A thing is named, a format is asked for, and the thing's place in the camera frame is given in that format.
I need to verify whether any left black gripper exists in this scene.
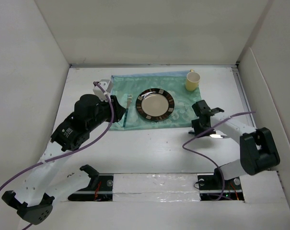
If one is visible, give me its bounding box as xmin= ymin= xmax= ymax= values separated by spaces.
xmin=87 ymin=94 xmax=126 ymax=132

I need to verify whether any silver fork green handle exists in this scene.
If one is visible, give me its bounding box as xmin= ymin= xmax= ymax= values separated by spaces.
xmin=123 ymin=94 xmax=132 ymax=127

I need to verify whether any knife with green handle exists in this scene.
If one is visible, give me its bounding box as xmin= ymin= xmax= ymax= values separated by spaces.
xmin=188 ymin=130 xmax=228 ymax=139

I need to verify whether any green patterned cloth placemat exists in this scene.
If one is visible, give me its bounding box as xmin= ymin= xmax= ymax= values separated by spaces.
xmin=111 ymin=71 xmax=202 ymax=131

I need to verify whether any dark rimmed beige plate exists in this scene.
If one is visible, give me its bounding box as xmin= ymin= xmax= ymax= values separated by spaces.
xmin=135 ymin=88 xmax=175 ymax=122

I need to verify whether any yellow paper cup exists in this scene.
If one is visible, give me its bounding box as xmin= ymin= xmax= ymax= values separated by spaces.
xmin=185 ymin=69 xmax=200 ymax=92

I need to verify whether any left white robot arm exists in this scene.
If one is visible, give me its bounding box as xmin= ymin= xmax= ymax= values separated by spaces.
xmin=2 ymin=94 xmax=125 ymax=225

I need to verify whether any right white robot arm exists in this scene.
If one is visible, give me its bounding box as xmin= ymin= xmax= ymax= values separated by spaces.
xmin=192 ymin=100 xmax=280 ymax=189

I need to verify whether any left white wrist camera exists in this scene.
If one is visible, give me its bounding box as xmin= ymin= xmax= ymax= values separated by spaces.
xmin=93 ymin=79 xmax=114 ymax=95

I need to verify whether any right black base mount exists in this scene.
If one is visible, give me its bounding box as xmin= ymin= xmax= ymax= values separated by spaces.
xmin=194 ymin=174 xmax=244 ymax=201

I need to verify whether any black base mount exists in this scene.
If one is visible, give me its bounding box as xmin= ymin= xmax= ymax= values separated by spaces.
xmin=68 ymin=174 xmax=114 ymax=202
xmin=194 ymin=174 xmax=244 ymax=201

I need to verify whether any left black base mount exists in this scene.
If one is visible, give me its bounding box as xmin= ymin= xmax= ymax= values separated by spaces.
xmin=68 ymin=174 xmax=114 ymax=202

